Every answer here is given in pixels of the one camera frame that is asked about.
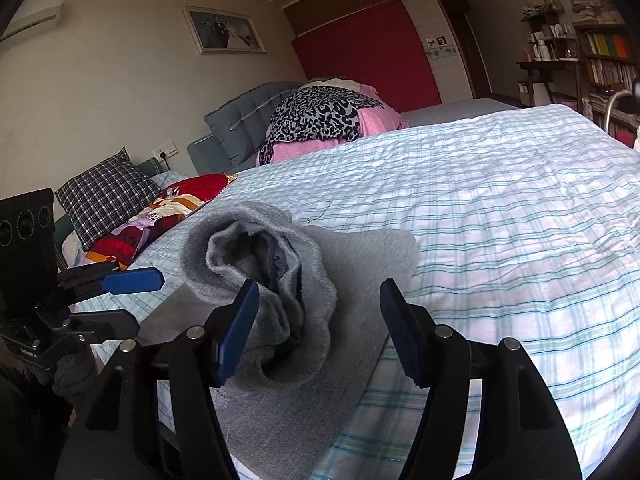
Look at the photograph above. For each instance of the wooden desk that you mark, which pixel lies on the wooden desk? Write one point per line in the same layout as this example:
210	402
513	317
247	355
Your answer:
547	67

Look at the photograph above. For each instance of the person's left forearm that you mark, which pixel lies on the person's left forearm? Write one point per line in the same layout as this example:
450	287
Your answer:
75	382

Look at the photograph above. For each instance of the wooden bookshelf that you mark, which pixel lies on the wooden bookshelf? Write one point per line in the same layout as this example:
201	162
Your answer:
607	67

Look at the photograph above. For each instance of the small wooden desk shelf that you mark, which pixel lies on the small wooden desk shelf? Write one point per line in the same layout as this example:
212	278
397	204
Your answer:
550	35

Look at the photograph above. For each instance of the white air conditioner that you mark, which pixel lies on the white air conditioner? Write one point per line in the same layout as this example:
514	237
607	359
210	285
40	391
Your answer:
32	17

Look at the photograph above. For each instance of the red padded wardrobe panel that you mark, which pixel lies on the red padded wardrobe panel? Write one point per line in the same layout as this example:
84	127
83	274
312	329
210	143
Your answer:
365	60

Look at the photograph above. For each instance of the dark wooden door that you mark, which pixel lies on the dark wooden door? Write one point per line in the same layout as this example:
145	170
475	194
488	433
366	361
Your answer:
470	45

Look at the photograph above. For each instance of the leopard print cloth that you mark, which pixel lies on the leopard print cloth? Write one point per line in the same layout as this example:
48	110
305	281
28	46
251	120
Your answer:
315	115

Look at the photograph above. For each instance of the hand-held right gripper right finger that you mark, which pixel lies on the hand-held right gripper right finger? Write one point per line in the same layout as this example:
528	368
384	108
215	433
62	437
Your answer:
402	332

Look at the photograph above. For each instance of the white wall socket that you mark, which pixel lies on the white wall socket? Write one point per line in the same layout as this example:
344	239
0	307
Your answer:
166	150

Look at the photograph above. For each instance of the pink blanket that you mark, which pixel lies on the pink blanket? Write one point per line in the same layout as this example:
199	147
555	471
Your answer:
375	122

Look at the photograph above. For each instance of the bed with plaid sheet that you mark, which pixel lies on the bed with plaid sheet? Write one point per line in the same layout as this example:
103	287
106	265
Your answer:
500	210

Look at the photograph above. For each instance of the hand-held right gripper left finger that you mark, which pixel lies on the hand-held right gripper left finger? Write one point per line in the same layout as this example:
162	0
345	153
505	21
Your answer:
237	332

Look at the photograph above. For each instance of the light blue pillow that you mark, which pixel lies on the light blue pillow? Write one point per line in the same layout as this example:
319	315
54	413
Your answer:
172	180

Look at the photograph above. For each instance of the grey padded headboard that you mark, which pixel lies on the grey padded headboard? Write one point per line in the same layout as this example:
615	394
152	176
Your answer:
240	120

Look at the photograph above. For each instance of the grey pants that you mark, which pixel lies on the grey pants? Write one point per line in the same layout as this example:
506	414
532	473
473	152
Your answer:
325	320

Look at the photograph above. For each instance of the black chair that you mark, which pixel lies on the black chair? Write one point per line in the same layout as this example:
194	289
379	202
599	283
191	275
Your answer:
632	92

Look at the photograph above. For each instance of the dark checked pillow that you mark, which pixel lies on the dark checked pillow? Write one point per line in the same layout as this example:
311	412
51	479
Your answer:
107	195

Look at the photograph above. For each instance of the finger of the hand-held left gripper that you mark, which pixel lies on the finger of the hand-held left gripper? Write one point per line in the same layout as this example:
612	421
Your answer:
132	280
112	325

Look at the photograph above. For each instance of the red patterned quilt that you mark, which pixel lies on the red patterned quilt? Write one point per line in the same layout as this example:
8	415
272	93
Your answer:
165	212

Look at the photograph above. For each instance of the grey bed sheet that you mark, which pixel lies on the grey bed sheet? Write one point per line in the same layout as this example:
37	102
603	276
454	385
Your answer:
450	110

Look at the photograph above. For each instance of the white wardrobe door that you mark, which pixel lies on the white wardrobe door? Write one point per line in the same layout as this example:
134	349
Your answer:
435	50

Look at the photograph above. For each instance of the dark green cushion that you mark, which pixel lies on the dark green cushion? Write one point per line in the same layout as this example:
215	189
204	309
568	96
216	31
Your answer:
150	167

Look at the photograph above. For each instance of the framed wall photo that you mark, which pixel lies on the framed wall photo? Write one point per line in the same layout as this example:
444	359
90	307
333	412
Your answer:
225	30

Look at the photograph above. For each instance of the stack of books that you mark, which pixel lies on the stack of books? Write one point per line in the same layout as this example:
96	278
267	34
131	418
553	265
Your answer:
595	10

